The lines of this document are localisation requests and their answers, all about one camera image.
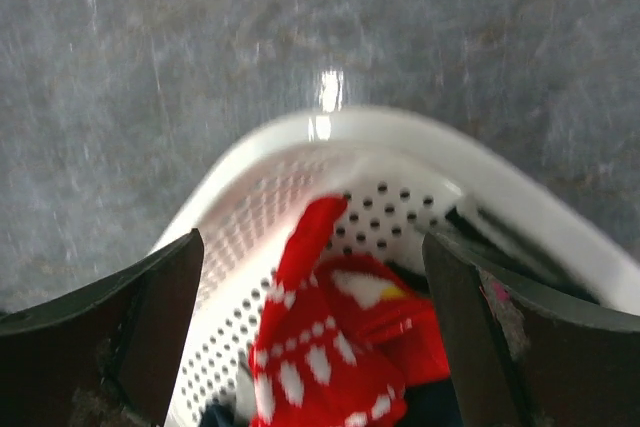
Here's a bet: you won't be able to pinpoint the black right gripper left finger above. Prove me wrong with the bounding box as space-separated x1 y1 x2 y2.
1 230 204 426

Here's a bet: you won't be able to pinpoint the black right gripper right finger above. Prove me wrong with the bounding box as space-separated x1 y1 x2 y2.
422 233 639 426

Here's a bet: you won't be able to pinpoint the red patterned Christmas sock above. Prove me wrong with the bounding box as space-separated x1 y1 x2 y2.
249 196 407 426

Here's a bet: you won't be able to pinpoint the navy blue sock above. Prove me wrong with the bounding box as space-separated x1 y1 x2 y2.
199 379 464 427

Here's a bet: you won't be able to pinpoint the white perforated laundry basket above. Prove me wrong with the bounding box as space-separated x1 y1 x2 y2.
160 107 639 426

